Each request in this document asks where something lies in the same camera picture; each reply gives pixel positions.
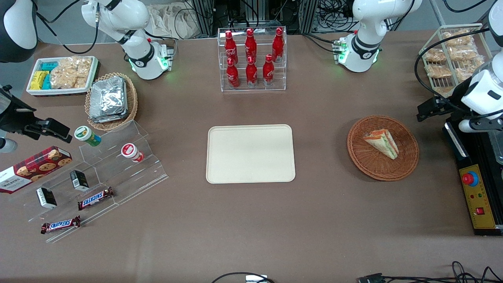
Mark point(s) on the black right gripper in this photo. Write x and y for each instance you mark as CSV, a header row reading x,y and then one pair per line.
x,y
15,116

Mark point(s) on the red strawberry yoghurt cup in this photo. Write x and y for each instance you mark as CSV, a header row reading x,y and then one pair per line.
x,y
130,151

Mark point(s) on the small black box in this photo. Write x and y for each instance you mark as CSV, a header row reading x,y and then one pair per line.
x,y
79,181
46,198

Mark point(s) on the round brown wicker basket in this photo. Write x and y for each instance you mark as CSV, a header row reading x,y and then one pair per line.
x,y
373,165

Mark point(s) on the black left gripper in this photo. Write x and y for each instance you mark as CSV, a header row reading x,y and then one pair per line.
x,y
452,98

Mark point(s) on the green lidded cup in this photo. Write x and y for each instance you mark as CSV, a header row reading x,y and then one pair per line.
x,y
85,135

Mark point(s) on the clear wrapped pastry pack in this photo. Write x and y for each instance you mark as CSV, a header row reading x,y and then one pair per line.
x,y
435,55
458,37
467,70
438,71
463,53

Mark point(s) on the silver foil wrapped pack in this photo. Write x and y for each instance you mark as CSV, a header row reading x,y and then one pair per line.
x,y
108,96
110,118

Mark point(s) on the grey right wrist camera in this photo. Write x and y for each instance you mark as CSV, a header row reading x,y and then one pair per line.
x,y
7,145

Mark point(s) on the clear acrylic stepped display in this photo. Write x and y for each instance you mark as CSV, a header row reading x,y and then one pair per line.
x,y
118,177

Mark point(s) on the yellow snack packet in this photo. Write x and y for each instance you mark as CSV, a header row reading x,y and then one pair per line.
x,y
38,79

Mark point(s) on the teal snack packet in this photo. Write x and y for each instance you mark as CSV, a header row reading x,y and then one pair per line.
x,y
46,82
49,65

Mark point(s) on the aluminium frame post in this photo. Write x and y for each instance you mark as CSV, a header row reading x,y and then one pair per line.
x,y
308,15
204,17

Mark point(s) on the yellow emergency stop panel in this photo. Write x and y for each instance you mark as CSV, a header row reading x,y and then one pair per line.
x,y
481,196

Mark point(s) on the grey metal pole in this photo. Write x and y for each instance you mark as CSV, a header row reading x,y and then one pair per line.
x,y
437,11

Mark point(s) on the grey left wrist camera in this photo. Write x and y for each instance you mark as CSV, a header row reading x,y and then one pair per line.
x,y
477,125

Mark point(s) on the white rectangular snack tray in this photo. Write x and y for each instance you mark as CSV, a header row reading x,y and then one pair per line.
x,y
33,92

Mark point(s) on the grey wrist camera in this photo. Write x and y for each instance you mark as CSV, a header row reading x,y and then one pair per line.
x,y
7,145
477,125

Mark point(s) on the red cola bottle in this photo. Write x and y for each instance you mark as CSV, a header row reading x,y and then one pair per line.
x,y
251,74
250,46
230,49
278,45
268,71
232,74

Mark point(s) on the beige plastic tray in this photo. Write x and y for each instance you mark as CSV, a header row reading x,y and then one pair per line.
x,y
250,154

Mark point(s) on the beige cloth bag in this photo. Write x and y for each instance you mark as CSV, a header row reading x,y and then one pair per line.
x,y
173,21

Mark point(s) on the wicker basket with foil packs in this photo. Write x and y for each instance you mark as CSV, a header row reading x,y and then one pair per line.
x,y
133,100

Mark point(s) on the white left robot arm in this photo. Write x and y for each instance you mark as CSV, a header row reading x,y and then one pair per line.
x,y
369,23

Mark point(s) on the wrapped triangle sandwich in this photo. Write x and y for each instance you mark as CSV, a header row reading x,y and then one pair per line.
x,y
383,143

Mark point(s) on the black control unit base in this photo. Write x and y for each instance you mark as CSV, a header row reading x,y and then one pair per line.
x,y
456,145

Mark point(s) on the Snickers chocolate bar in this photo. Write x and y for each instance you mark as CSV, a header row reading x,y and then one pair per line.
x,y
95,198
61,225

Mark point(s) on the small grey device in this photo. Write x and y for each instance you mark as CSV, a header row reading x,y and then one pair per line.
x,y
256,279

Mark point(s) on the clear bag of crackers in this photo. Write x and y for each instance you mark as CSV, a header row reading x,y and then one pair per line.
x,y
70,72

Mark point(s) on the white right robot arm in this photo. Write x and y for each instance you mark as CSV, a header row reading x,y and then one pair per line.
x,y
133,23

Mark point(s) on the red tartan cookie box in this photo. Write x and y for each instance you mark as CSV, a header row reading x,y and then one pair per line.
x,y
35,169

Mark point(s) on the clear acrylic bottle rack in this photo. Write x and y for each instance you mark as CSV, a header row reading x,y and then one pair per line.
x,y
251,89

